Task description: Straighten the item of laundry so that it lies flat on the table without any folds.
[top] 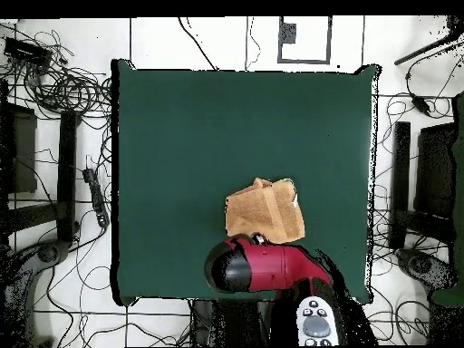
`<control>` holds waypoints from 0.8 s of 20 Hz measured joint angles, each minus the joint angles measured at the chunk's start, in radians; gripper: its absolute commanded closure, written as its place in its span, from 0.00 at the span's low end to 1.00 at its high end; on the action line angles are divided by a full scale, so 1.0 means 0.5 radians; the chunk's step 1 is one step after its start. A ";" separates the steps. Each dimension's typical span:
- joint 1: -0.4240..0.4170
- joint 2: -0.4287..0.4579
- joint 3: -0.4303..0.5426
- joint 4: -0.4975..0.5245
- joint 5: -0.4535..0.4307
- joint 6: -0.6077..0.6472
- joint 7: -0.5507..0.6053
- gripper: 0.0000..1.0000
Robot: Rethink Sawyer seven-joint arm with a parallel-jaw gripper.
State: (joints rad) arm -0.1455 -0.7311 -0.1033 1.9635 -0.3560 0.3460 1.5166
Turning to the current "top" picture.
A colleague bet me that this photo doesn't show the tan terry towel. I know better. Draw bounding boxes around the tan terry towel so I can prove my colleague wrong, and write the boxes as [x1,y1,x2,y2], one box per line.
[224,177,306,245]

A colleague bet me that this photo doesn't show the dark flat panel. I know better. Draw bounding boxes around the dark flat panel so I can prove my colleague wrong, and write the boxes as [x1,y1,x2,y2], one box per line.
[0,101,38,194]
[413,121,459,218]

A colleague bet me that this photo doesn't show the black flat box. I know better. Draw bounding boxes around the black flat box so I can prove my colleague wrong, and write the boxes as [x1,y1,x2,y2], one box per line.
[3,36,54,69]

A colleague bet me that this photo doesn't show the dark green table cloth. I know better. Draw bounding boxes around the dark green table cloth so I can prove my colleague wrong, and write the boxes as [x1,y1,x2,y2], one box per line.
[110,58,382,307]

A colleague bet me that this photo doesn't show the black power strip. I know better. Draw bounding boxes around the black power strip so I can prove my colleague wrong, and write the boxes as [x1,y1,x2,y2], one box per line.
[82,167,111,228]

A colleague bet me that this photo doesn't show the black stand bar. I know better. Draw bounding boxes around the black stand bar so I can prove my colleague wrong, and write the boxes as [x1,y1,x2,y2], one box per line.
[56,109,82,243]
[389,121,411,250]

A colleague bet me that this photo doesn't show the black power adapter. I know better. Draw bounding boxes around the black power adapter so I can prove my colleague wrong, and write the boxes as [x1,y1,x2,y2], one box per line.
[410,93,432,117]

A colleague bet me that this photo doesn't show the black slanted rod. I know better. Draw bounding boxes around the black slanted rod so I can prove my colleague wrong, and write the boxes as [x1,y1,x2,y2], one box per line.
[393,15,464,67]

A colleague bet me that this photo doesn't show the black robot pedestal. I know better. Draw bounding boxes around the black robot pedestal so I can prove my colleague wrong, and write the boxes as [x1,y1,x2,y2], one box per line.
[189,298,271,347]

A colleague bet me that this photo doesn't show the grey square frame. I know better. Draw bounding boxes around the grey square frame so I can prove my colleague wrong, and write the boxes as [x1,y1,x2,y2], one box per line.
[277,15,334,65]

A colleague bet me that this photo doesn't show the tangled black cables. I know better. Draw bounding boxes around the tangled black cables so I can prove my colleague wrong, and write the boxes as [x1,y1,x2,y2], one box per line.
[0,28,113,121]

